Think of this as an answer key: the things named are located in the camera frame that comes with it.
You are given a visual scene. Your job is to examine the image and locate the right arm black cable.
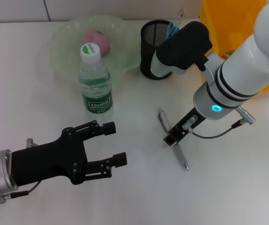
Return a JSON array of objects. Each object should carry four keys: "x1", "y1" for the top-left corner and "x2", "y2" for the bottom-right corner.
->
[{"x1": 182, "y1": 105, "x2": 257, "y2": 140}]

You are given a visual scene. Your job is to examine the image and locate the clear water bottle green label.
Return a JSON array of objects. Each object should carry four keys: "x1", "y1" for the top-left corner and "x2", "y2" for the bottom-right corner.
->
[{"x1": 79, "y1": 42, "x2": 114, "y2": 115}]

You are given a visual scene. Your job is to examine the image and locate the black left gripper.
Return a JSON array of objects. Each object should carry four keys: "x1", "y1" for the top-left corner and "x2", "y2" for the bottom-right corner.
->
[{"x1": 11, "y1": 120, "x2": 128, "y2": 188}]

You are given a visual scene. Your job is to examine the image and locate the black mesh pen holder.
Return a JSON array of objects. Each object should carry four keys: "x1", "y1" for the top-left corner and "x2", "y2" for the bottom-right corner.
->
[{"x1": 140, "y1": 20, "x2": 180, "y2": 81}]

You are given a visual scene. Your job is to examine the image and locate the yellow plastic bin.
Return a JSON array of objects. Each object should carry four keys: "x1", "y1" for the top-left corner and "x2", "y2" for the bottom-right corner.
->
[{"x1": 199, "y1": 0, "x2": 269, "y2": 94}]

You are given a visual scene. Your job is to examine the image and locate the transparent plastic ruler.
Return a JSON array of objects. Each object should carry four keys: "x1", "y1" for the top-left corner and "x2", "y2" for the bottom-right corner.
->
[{"x1": 177, "y1": 7, "x2": 186, "y2": 24}]

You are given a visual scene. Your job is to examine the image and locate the pink toy peach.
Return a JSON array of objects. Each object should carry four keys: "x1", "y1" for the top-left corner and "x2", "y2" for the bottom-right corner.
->
[{"x1": 82, "y1": 30, "x2": 112, "y2": 57}]

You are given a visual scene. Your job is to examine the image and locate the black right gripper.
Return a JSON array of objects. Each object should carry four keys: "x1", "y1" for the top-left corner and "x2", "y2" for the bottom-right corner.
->
[{"x1": 163, "y1": 107, "x2": 207, "y2": 147}]

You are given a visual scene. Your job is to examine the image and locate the grey and white pen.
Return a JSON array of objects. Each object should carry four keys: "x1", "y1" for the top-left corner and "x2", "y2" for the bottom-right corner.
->
[{"x1": 158, "y1": 106, "x2": 190, "y2": 172}]

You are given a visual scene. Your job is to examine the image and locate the teal and blue scissors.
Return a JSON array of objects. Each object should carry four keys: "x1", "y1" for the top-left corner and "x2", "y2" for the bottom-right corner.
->
[{"x1": 166, "y1": 21, "x2": 181, "y2": 39}]

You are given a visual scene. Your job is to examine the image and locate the pale green glass fruit plate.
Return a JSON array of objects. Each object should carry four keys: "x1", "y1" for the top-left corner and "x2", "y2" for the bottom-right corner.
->
[{"x1": 47, "y1": 14, "x2": 142, "y2": 79}]

